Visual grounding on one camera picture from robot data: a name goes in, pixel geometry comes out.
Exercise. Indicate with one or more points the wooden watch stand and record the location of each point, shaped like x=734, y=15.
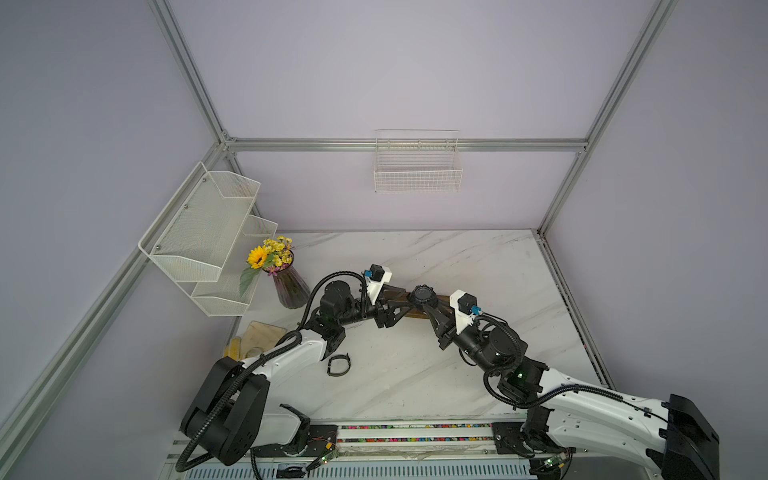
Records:
x=401, y=296

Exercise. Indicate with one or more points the white wire wall basket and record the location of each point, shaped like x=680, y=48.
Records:
x=417, y=161

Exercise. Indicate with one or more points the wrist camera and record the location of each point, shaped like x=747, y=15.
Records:
x=465, y=308
x=376, y=277

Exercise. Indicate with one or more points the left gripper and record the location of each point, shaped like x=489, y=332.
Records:
x=387, y=317

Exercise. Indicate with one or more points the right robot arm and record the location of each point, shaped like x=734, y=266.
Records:
x=671, y=437

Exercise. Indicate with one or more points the thin black silver-face watch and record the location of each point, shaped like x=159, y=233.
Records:
x=338, y=365

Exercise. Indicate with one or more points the purple glass vase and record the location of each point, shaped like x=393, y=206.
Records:
x=292, y=290

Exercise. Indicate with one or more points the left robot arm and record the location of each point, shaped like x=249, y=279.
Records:
x=225, y=417

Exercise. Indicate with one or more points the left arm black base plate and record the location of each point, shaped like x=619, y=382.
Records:
x=306, y=441

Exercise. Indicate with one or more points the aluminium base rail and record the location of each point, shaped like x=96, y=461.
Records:
x=461, y=449

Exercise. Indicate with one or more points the yellow sunflower bouquet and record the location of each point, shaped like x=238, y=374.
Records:
x=271, y=257

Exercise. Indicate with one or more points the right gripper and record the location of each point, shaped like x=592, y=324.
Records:
x=446, y=328

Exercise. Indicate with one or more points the white two-tier mesh shelf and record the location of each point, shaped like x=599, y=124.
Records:
x=203, y=236

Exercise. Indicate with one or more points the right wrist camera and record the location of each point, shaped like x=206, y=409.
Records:
x=465, y=308

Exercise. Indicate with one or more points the chunky black digital watch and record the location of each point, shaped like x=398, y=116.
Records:
x=423, y=296

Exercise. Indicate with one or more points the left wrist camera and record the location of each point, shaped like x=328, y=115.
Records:
x=376, y=277

